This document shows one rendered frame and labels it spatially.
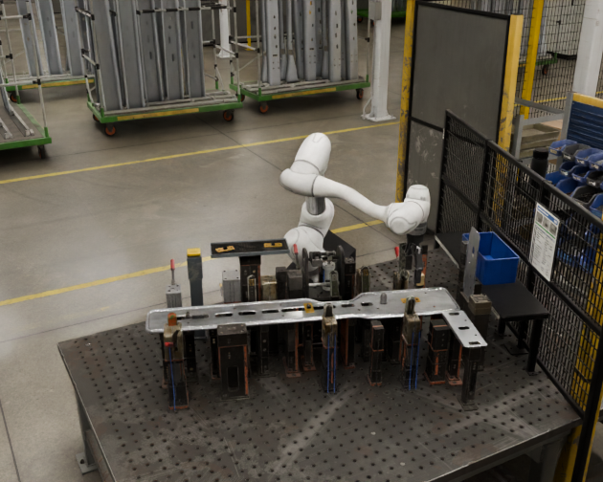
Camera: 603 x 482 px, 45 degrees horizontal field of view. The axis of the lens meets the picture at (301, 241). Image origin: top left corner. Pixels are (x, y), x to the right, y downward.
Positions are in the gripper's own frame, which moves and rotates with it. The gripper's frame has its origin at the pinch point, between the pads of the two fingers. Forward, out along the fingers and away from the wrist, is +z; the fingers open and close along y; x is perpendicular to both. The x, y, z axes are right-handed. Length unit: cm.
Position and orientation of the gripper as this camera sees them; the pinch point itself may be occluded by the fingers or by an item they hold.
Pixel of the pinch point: (413, 273)
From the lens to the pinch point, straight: 324.6
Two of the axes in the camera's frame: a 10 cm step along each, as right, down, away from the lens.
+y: 1.5, 4.1, -9.0
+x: 9.9, -0.6, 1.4
